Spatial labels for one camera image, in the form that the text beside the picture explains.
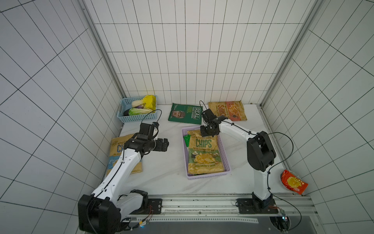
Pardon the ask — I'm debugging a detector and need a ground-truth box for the sea salt chips bag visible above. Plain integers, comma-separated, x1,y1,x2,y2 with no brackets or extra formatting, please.
105,134,133,176

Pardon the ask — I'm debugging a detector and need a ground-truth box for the green white cassava chips bag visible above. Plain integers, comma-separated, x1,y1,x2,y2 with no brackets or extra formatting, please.
183,135,191,148

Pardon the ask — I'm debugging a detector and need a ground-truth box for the sour cream onion chips bag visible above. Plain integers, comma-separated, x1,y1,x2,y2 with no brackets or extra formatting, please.
187,130,225,175

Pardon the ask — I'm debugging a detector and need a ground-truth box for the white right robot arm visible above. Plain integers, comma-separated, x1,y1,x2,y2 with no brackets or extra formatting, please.
200,109,276,209

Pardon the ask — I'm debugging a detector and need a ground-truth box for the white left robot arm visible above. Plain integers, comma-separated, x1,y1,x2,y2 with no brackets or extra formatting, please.
78,122,169,234

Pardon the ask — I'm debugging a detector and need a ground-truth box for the green REAL chips bag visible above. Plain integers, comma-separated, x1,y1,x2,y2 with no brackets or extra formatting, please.
168,103,203,125

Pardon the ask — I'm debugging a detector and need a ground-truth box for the brown orange chips bag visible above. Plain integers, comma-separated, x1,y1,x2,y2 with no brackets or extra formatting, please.
208,101,247,121

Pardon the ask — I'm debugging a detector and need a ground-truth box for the yellow snack bag in basket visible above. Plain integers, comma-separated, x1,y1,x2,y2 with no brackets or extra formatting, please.
142,95,156,111

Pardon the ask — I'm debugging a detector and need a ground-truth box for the blue plastic basket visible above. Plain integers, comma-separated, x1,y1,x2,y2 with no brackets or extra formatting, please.
117,96,157,123

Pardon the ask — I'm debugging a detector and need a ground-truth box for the purple plastic basket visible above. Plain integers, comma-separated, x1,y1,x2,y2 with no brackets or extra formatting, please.
182,126,231,180

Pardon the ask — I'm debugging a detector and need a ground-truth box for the toy eggplant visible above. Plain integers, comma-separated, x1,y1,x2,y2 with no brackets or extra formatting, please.
123,109,130,116

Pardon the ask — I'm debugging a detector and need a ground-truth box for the small red snack bag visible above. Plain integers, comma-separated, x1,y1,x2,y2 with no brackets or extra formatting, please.
280,170,309,195

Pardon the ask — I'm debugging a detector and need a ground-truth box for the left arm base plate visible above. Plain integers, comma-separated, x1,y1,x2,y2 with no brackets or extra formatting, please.
138,199,163,215

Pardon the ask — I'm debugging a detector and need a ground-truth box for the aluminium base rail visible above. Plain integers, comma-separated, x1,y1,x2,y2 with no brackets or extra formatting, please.
129,194,317,225

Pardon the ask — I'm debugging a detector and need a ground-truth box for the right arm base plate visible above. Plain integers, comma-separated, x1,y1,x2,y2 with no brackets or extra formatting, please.
235,199,279,215

